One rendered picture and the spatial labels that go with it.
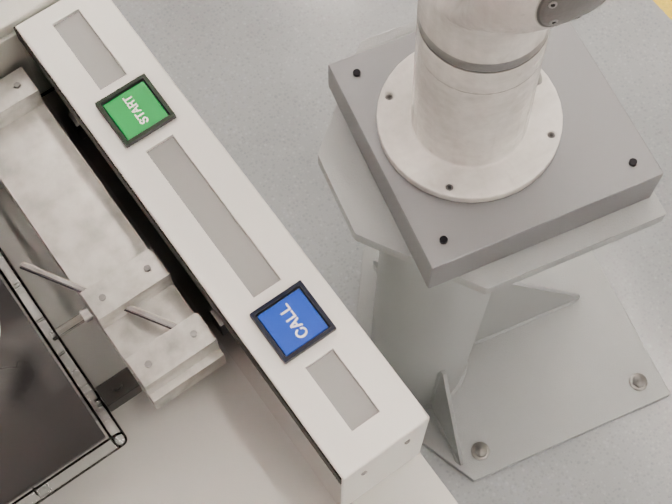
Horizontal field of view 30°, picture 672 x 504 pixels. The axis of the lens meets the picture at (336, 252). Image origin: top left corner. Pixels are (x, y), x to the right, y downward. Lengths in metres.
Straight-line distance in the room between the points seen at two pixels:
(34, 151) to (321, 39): 1.14
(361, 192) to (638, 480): 0.95
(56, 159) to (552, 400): 1.08
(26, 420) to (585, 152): 0.61
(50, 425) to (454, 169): 0.46
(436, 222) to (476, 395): 0.87
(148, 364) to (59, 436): 0.10
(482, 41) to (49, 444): 0.53
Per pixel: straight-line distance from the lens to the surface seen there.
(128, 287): 1.20
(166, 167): 1.19
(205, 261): 1.14
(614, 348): 2.15
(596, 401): 2.12
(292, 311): 1.12
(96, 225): 1.26
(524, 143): 1.29
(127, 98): 1.22
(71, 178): 1.29
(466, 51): 1.09
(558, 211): 1.27
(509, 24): 0.95
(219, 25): 2.39
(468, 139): 1.22
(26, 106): 1.32
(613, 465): 2.12
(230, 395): 1.25
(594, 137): 1.31
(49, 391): 1.19
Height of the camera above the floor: 2.02
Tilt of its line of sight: 68 degrees down
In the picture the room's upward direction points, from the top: straight up
